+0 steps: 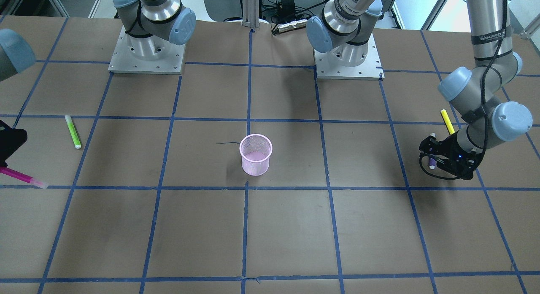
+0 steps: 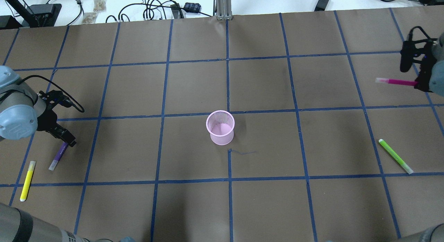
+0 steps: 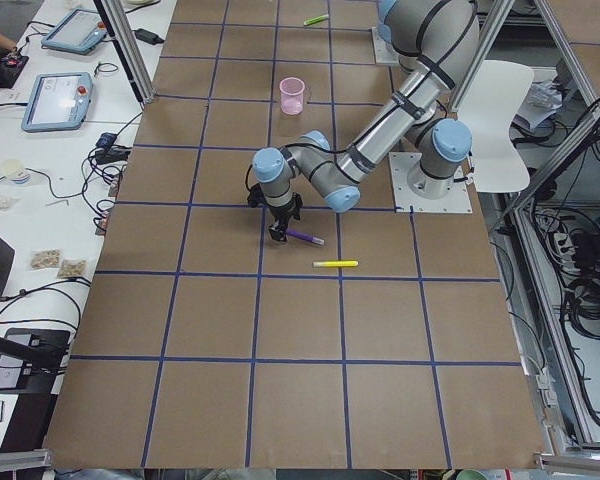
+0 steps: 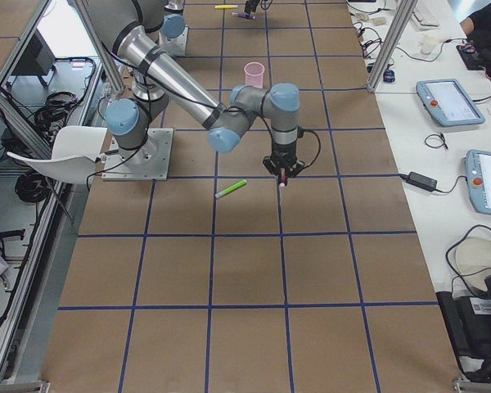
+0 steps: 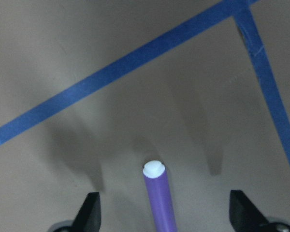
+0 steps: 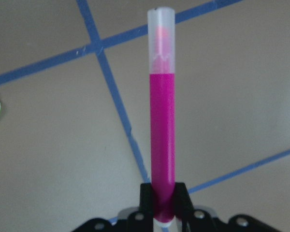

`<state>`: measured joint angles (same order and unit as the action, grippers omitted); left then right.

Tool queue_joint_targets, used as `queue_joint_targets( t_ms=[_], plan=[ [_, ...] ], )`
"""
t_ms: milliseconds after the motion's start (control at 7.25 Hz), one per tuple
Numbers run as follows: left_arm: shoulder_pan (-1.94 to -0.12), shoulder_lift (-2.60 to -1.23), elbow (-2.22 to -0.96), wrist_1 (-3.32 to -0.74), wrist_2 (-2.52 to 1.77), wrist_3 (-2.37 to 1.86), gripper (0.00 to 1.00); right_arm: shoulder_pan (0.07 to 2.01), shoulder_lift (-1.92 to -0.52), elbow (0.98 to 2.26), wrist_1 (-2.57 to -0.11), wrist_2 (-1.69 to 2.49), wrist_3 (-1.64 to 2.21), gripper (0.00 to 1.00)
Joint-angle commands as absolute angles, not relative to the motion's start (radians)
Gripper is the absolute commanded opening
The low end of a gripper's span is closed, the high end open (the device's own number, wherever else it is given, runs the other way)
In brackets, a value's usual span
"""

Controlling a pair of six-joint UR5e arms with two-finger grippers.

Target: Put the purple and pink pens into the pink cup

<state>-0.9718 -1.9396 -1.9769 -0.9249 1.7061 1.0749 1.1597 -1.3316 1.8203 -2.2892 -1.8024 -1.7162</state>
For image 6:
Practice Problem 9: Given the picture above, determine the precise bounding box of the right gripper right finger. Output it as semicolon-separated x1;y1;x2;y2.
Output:
172;182;194;218

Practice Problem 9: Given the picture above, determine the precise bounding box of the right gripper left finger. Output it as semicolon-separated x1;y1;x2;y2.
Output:
139;183;155;216

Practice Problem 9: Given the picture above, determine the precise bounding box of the pink pen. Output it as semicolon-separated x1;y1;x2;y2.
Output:
147;7;175;227

